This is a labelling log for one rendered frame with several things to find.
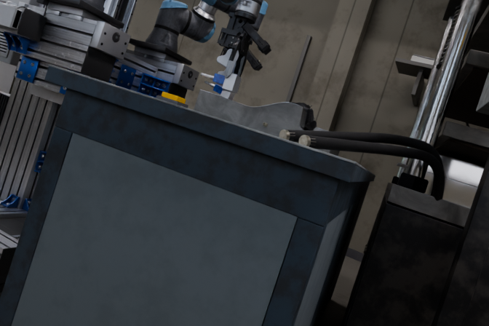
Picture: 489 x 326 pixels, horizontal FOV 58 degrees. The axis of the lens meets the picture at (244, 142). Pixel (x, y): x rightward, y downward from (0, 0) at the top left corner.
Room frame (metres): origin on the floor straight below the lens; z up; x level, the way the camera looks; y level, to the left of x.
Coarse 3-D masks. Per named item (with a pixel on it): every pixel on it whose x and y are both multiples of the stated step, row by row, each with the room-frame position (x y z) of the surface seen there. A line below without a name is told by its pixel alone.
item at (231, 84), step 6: (210, 78) 1.42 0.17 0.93; (216, 78) 1.40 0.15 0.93; (222, 78) 1.39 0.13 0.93; (228, 78) 1.38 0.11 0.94; (234, 78) 1.38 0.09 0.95; (240, 78) 1.41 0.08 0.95; (222, 84) 1.41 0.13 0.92; (228, 84) 1.38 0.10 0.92; (234, 84) 1.38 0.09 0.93; (228, 90) 1.39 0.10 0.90; (234, 90) 1.39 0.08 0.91
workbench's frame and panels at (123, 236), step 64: (64, 128) 0.97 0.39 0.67; (128, 128) 0.92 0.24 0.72; (192, 128) 0.86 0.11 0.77; (64, 192) 0.96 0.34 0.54; (128, 192) 0.91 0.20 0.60; (192, 192) 0.87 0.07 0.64; (256, 192) 0.82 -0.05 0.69; (320, 192) 0.79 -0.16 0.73; (64, 256) 0.94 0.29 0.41; (128, 256) 0.89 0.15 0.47; (192, 256) 0.85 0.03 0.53; (256, 256) 0.81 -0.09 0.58; (320, 256) 0.94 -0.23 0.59; (0, 320) 0.97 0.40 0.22; (64, 320) 0.92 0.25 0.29; (128, 320) 0.88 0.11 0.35; (192, 320) 0.84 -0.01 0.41; (256, 320) 0.80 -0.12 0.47
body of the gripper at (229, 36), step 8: (232, 16) 1.41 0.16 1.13; (240, 16) 1.39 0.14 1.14; (248, 16) 1.38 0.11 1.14; (232, 24) 1.40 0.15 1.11; (240, 24) 1.40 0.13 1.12; (224, 32) 1.39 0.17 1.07; (232, 32) 1.38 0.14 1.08; (240, 32) 1.40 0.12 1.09; (224, 40) 1.39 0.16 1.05; (232, 40) 1.39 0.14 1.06; (248, 40) 1.42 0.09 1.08; (224, 48) 1.46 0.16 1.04; (240, 48) 1.38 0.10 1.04; (248, 48) 1.44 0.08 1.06
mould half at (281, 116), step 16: (208, 96) 1.53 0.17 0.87; (208, 112) 1.53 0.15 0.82; (224, 112) 1.51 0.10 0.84; (240, 112) 1.49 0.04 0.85; (256, 112) 1.48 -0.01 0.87; (272, 112) 1.46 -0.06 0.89; (288, 112) 1.44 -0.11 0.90; (304, 112) 1.46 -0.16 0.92; (256, 128) 1.47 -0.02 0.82; (272, 128) 1.45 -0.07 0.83; (288, 128) 1.44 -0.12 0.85
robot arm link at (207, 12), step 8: (200, 8) 2.02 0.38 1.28; (208, 8) 2.01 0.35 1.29; (192, 16) 2.01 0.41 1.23; (200, 16) 2.01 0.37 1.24; (208, 16) 2.02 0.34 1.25; (192, 24) 2.01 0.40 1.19; (200, 24) 2.02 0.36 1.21; (208, 24) 2.04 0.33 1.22; (192, 32) 2.03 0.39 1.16; (200, 32) 2.04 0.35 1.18; (208, 32) 2.06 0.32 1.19; (200, 40) 2.08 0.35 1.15
